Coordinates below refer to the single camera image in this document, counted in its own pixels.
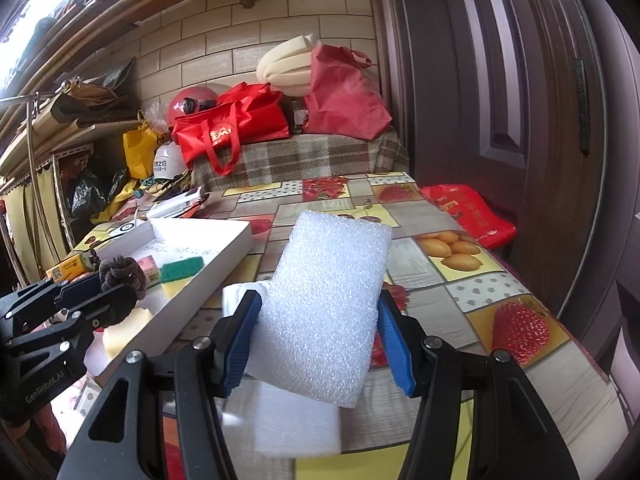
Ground dark scrunchie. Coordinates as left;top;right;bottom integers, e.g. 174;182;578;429
99;256;148;327

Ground white foam block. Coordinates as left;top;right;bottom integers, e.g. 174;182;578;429
246;211;392;408

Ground yellow small box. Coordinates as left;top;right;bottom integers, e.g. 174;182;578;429
47;252;96;282

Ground yellow flat sponge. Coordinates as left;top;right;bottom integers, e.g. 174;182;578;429
102;308;153;359

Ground yellow curtain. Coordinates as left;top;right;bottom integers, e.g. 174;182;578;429
1;164;68;283

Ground pink white cake sponge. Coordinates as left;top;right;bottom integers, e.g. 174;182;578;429
137;256;160;288

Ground green yellow scrub sponge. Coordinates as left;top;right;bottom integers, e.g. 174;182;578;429
160;256;204;284

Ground fruit pattern tablecloth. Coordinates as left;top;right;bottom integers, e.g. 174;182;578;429
49;171;629;480

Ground black plastic bag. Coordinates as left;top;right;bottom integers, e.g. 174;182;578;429
70;168;129;219

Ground white shallow tray box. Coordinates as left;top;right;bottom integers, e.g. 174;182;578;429
85;218;254;386

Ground white long device box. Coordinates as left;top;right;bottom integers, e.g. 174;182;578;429
146;188;208;219

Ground white rolled cloth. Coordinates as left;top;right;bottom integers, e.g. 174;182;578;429
219;281;271;328

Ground wooden shelf unit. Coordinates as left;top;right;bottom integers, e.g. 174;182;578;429
0;56;144;196

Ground yellow bag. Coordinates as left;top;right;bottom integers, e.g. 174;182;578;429
122;122;163;180

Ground white helmet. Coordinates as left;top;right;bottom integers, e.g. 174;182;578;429
153;142;188;180

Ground red plastic bag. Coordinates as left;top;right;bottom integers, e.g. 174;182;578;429
420;184;516;249

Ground metal clothes rack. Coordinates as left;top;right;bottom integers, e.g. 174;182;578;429
1;92;65;264

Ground red helmet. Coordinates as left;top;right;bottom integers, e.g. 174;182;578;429
167;86;218;128

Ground red tote bag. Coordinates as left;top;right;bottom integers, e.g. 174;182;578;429
172;82;290;176

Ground plaid covered bench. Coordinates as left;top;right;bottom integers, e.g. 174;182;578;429
191;129;409;192

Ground cream foam pile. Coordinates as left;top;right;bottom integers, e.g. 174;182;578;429
256;34;319;98

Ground dark wooden door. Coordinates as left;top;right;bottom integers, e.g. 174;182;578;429
373;0;639;361

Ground dark red fabric bag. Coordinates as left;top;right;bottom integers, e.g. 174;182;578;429
304;44;393;141

